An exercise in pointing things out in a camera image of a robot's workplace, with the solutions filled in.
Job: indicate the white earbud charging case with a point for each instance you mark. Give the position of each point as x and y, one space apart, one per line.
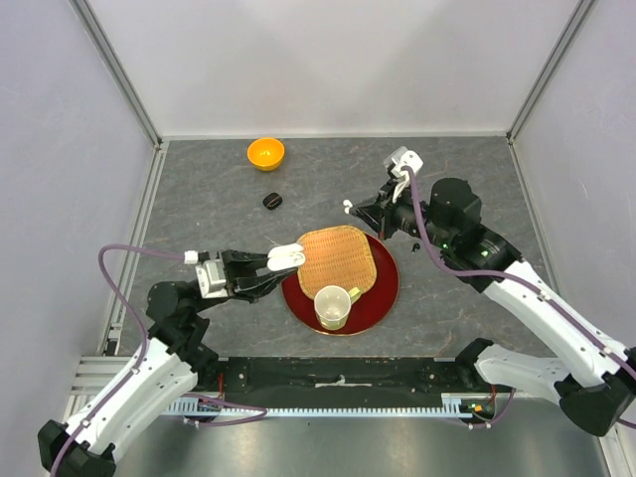
283 257

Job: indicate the black earbud charging case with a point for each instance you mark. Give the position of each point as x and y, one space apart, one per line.
272 201

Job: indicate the woven bamboo tray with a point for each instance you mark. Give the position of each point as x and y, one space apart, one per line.
339 256

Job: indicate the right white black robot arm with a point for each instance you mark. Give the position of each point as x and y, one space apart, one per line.
592 376

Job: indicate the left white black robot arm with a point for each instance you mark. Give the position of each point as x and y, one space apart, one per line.
170 362

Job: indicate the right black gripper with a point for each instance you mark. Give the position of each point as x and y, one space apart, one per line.
384 200

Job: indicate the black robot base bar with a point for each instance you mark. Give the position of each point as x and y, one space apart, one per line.
242 375

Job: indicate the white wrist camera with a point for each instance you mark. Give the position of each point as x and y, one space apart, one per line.
402 164
210 274

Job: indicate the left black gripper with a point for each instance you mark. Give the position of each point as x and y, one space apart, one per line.
240 271

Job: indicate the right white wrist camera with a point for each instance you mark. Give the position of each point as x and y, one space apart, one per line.
402 164

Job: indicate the orange bowl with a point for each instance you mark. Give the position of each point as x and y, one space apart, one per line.
265 154

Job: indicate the white slotted cable duct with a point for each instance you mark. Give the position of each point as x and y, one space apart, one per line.
196 408

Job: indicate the red round plate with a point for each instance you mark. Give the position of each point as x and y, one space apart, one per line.
370 309

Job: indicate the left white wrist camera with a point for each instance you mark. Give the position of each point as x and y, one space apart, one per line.
210 274

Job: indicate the cream mug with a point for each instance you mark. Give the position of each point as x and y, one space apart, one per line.
333 305

